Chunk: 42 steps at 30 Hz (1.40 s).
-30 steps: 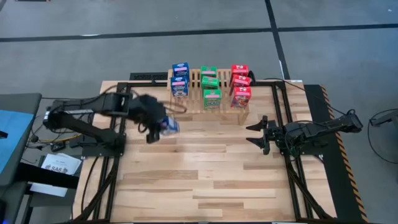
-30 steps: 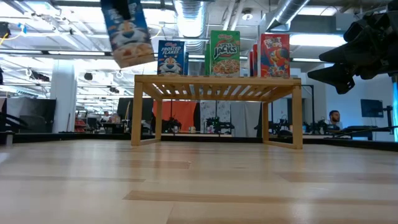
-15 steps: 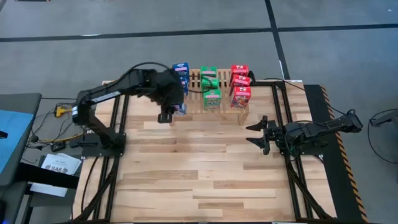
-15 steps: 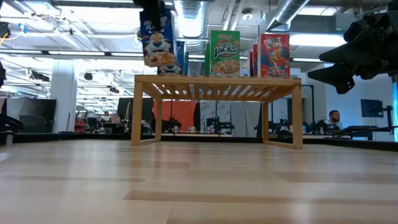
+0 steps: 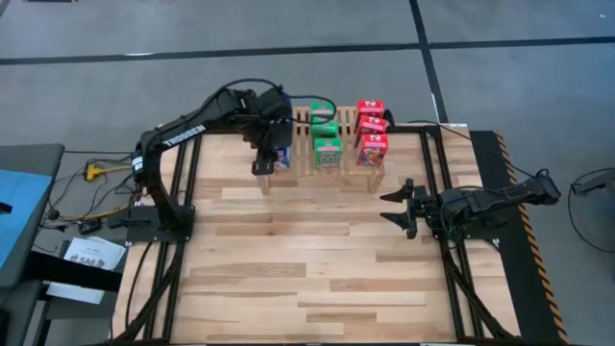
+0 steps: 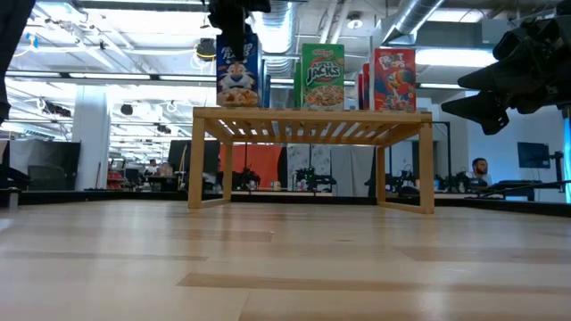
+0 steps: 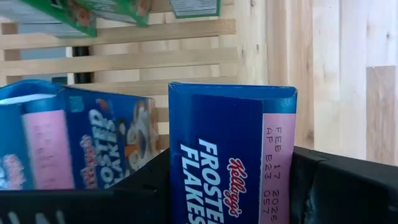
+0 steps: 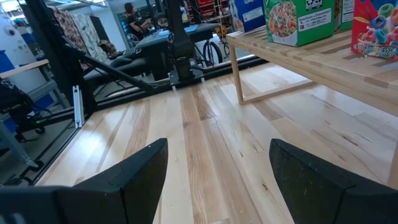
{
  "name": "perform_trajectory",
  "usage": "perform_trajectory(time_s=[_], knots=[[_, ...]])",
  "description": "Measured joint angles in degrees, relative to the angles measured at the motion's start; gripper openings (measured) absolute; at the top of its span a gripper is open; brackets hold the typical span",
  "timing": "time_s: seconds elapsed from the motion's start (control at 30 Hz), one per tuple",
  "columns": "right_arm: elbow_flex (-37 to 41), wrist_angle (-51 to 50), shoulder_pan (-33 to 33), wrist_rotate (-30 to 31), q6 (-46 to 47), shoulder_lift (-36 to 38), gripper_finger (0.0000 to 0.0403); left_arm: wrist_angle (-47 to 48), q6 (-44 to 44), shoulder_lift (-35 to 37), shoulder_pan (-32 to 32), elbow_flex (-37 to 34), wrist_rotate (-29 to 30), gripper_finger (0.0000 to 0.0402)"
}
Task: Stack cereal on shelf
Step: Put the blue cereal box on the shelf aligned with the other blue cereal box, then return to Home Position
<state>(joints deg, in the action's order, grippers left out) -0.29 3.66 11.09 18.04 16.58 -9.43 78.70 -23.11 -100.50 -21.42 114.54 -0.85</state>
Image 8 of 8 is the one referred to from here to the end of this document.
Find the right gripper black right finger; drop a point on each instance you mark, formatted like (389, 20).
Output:
(317, 193)

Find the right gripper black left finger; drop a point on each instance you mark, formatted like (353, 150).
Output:
(130, 186)

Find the green Apple Jacks cereal box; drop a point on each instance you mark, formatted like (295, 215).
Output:
(343, 14)
(298, 25)

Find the red Froot Loops cereal box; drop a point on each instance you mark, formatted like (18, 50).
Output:
(376, 28)

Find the blue Frosted Flakes cereal box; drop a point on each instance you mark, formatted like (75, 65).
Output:
(248, 15)

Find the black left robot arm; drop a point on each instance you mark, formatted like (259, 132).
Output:
(182, 46)

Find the wooden slatted shelf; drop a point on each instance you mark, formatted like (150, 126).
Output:
(326, 65)

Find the silver aluminium extrusion piece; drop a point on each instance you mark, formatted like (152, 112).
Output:
(77, 105)

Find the grey side table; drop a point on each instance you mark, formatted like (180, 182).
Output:
(155, 39)

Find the wooden bench plank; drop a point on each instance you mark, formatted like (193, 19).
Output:
(25, 68)

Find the patterned fabric panels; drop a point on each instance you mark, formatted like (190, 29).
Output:
(77, 31)

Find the person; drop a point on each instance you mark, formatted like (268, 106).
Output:
(133, 18)

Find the blue sheet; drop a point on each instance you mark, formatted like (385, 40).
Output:
(190, 28)

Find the white appliance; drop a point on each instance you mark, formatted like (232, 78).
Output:
(12, 37)

